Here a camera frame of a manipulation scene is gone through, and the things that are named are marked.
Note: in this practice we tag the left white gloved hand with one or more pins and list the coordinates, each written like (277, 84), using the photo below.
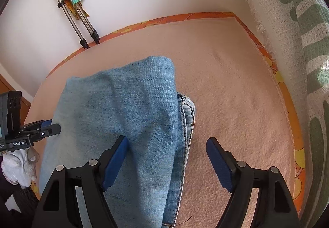
(19, 167)

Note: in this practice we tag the orange floral mattress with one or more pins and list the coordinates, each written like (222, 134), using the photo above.
(288, 104)

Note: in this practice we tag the light blue denim jeans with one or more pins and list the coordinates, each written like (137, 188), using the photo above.
(123, 135)

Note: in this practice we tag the left dark sleeve forearm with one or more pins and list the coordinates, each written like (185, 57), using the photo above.
(11, 199)

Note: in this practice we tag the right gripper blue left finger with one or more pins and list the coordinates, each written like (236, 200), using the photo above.
(112, 160)

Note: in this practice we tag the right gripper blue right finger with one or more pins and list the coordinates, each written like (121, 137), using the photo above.
(222, 163)

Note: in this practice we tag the green white patterned cushion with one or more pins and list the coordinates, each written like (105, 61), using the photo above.
(296, 34)

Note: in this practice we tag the wooden door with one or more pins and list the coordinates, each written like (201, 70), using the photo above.
(15, 100)

